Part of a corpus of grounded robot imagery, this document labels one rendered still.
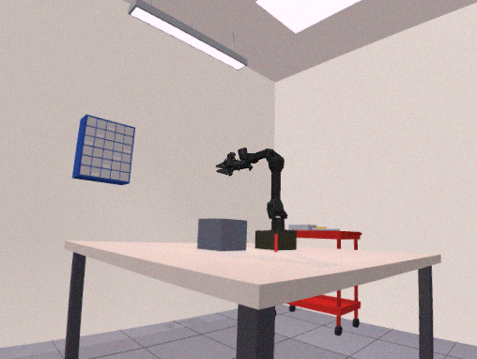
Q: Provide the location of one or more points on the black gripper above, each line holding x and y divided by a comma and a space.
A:
228, 167

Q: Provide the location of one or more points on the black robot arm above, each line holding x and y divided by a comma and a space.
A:
276, 165

